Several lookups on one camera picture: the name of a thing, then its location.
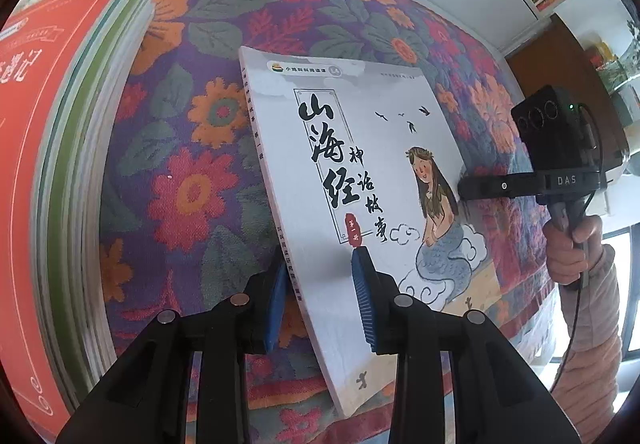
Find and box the brown wooden cabinet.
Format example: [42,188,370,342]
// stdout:
[505,13,631,185]

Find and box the white book with mermaid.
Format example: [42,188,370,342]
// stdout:
[238,46,502,417]

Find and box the red yellow box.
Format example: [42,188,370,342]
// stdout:
[587,42,616,70]

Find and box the stack of thin books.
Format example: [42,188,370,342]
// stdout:
[30,0,157,412]

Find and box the red cover book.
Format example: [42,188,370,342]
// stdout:
[0,0,146,444]

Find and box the floral patterned blanket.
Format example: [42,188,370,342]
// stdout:
[65,0,556,444]

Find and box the green plant in glass vase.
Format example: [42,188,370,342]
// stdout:
[602,19,640,90]

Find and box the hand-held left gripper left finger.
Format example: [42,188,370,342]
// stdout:
[55,269,288,444]

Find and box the person's right hand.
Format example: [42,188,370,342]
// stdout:
[544,214,606,292]

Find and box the person's right forearm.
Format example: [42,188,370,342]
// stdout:
[550,244,623,444]

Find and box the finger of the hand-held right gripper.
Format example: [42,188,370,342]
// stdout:
[457,174,546,201]

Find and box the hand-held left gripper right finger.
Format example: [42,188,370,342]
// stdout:
[351,247,583,444]

